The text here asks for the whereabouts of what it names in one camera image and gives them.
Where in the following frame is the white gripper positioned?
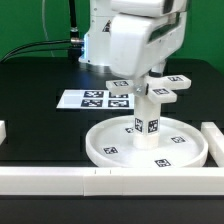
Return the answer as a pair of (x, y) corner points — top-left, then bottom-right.
(109, 12), (187, 97)

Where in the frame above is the white cross-shaped table base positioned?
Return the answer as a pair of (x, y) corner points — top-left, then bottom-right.
(106, 75), (191, 104)

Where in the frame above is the white round table top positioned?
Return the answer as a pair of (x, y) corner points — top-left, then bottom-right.
(86, 115), (208, 168)

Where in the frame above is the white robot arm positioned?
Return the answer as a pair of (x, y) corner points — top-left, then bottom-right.
(79, 0), (188, 95)

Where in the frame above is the white marker tag sheet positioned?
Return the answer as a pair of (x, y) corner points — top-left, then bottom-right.
(57, 90), (134, 110)

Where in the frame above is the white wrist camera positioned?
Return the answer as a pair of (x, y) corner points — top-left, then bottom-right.
(110, 0), (188, 17)

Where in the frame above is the black cable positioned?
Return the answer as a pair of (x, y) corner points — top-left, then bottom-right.
(0, 0), (84, 64)

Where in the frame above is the white right rail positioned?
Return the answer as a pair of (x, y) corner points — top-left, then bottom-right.
(201, 122), (224, 168)

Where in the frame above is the white rail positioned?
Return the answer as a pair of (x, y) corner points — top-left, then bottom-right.
(0, 120), (6, 145)
(0, 167), (224, 196)
(201, 122), (224, 168)

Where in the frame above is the white front rail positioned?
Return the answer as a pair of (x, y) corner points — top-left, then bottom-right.
(0, 167), (224, 196)

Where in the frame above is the white left rail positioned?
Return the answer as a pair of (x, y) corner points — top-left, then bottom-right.
(0, 120), (6, 145)

